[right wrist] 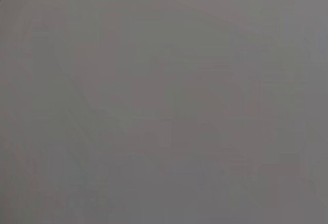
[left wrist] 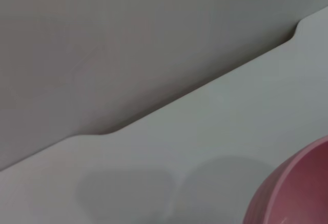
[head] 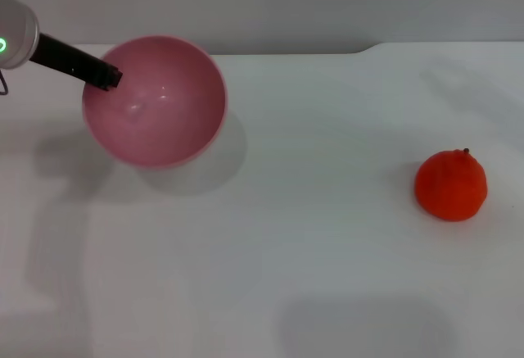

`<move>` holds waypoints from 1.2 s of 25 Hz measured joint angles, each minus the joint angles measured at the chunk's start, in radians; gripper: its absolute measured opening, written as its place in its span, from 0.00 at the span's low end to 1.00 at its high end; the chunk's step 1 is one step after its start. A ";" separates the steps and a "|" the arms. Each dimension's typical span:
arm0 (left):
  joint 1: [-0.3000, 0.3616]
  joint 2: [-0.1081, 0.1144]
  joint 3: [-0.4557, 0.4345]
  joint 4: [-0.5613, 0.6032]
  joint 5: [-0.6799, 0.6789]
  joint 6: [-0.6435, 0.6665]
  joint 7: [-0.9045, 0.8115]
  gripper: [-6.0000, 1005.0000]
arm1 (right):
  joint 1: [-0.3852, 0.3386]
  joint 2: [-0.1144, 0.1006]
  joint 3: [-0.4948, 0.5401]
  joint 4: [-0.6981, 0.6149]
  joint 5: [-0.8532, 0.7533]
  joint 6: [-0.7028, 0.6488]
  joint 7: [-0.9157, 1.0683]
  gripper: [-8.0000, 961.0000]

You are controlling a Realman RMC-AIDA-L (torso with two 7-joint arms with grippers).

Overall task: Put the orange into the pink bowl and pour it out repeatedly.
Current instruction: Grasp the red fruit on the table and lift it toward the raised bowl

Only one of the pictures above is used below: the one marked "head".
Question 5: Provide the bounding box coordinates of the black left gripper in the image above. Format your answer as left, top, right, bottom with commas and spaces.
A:
29, 33, 124, 92

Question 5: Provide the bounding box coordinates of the pink plastic bowl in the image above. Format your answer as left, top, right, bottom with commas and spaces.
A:
80, 34, 228, 170

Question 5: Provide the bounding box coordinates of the orange toy fruit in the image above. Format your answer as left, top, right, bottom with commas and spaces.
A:
413, 147, 489, 223

